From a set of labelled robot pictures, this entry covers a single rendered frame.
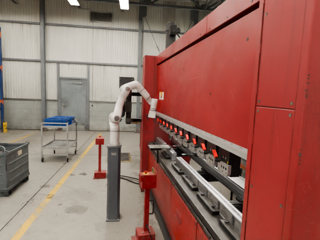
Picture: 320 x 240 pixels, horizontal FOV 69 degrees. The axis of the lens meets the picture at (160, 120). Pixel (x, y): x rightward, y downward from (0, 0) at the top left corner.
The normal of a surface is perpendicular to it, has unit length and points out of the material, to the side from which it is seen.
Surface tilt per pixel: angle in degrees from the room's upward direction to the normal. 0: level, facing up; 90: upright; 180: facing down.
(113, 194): 90
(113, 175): 90
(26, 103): 90
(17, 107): 90
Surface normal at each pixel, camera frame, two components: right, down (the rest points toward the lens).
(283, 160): -0.98, -0.01
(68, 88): 0.11, 0.11
